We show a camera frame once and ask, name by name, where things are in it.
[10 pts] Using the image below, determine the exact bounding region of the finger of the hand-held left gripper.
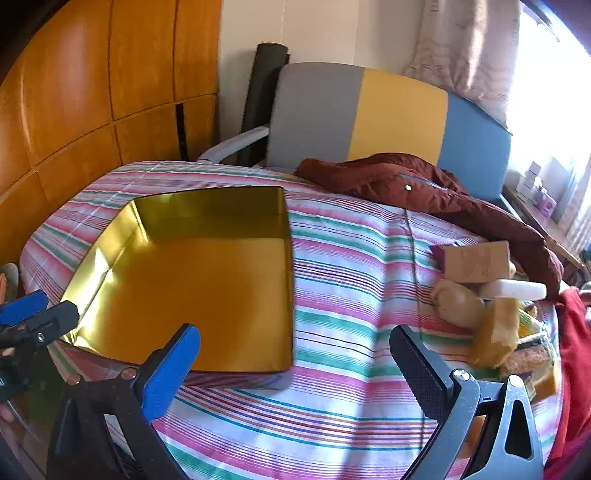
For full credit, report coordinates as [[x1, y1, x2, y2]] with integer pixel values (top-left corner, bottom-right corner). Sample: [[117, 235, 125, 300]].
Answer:
[[0, 301, 80, 349], [0, 291, 49, 324]]

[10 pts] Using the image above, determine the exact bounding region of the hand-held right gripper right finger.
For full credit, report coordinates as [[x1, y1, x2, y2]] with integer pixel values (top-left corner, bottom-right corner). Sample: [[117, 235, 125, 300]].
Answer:
[[389, 324, 546, 480]]

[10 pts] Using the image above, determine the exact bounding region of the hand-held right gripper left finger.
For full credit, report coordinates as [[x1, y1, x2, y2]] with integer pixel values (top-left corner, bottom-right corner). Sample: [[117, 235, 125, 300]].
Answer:
[[46, 323, 201, 480]]

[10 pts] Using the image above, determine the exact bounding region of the gold tin box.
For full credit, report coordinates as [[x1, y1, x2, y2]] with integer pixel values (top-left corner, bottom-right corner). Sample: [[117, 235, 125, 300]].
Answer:
[[58, 187, 296, 374]]

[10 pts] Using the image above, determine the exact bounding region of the striped table cloth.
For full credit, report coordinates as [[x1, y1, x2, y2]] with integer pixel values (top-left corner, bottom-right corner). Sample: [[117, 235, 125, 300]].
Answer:
[[18, 159, 566, 480]]

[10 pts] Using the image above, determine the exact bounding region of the red cloth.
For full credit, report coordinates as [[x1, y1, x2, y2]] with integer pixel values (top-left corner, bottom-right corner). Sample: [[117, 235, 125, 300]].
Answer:
[[545, 286, 591, 480]]

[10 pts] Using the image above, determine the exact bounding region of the wooden side desk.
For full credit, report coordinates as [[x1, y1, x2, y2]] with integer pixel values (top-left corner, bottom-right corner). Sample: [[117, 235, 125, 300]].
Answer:
[[503, 185, 587, 273]]

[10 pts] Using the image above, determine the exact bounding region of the dark red jacket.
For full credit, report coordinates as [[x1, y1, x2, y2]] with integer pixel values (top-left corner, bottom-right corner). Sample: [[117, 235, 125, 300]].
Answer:
[[294, 153, 565, 296]]

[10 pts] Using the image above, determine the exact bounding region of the purple box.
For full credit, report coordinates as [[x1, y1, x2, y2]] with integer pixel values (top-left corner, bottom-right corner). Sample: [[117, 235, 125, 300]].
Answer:
[[533, 189, 557, 215]]

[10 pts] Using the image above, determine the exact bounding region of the wooden wardrobe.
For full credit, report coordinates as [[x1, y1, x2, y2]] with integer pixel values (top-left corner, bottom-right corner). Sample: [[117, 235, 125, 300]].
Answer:
[[0, 0, 222, 266]]

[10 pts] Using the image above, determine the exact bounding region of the white box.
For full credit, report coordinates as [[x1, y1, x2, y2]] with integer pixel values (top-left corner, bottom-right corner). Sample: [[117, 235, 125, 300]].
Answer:
[[517, 161, 543, 195]]

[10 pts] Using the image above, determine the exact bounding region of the grey yellow blue chair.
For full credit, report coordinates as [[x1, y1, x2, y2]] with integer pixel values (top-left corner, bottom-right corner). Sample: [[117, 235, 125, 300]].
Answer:
[[198, 62, 514, 217]]

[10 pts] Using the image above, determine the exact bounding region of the black rolled mat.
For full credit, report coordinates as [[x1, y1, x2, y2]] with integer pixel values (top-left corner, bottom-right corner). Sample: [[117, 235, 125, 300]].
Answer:
[[240, 43, 291, 167]]

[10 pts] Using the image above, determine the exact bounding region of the pink patterned curtain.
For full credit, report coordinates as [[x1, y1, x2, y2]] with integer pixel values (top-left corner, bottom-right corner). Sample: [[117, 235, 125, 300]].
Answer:
[[402, 0, 522, 125]]

